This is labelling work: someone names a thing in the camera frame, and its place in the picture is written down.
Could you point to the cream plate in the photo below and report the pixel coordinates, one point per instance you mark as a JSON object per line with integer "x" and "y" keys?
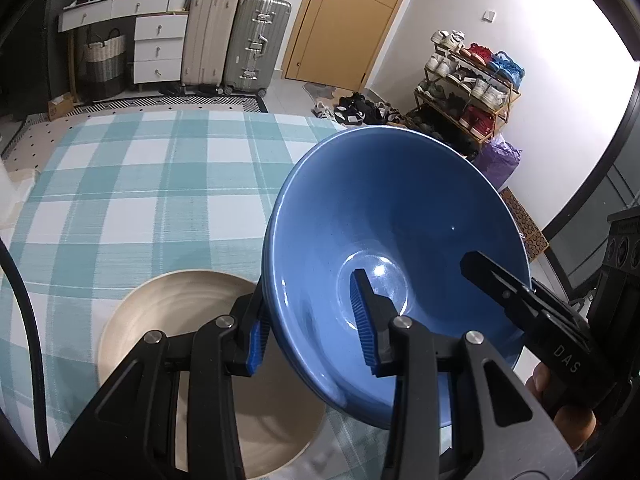
{"x": 140, "y": 305}

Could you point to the small cardboard box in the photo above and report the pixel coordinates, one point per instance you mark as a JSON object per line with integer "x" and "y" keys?
{"x": 61, "y": 106}

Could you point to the blue bowl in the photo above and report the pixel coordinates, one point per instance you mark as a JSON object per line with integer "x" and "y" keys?
{"x": 400, "y": 210}

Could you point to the tan wooden door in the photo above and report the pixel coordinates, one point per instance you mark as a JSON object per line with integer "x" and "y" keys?
{"x": 350, "y": 20}

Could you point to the grey cloth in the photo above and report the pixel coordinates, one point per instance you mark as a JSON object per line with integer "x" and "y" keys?
{"x": 320, "y": 91}

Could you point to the beige suitcase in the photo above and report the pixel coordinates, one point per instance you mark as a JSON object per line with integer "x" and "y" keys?
{"x": 210, "y": 35}

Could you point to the silver suitcase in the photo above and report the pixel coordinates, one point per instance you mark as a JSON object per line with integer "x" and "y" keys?
{"x": 257, "y": 45}

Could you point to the person's right hand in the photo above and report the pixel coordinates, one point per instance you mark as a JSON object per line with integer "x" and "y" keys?
{"x": 575, "y": 425}

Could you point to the white desk with drawers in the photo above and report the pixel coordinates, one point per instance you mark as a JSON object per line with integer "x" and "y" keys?
{"x": 155, "y": 35}

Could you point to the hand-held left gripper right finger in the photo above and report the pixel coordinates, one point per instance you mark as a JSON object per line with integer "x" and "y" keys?
{"x": 365, "y": 330}

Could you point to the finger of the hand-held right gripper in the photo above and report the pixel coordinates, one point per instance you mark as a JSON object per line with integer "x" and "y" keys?
{"x": 495, "y": 285}

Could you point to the teal checkered tablecloth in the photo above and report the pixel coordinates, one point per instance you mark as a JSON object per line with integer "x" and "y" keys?
{"x": 125, "y": 200}

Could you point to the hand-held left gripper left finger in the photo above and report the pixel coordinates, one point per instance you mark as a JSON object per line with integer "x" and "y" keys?
{"x": 257, "y": 345}

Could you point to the black fridge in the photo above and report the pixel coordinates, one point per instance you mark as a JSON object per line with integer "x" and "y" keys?
{"x": 30, "y": 60}

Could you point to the beige checkered table cover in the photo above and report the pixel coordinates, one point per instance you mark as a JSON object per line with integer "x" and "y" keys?
{"x": 15, "y": 185}

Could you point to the white light switch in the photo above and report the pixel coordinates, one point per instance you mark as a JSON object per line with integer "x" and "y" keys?
{"x": 489, "y": 16}

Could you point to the purple plastic bag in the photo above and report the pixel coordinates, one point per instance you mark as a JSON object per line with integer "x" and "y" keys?
{"x": 497, "y": 165}

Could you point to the brown patterned doormat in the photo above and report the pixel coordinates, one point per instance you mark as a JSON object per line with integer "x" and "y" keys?
{"x": 525, "y": 225}

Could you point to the woven laundry basket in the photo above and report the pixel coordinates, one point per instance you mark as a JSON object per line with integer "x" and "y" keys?
{"x": 104, "y": 65}

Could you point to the pile of dark shoes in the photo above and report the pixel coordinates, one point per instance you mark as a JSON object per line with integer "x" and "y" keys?
{"x": 360, "y": 110}

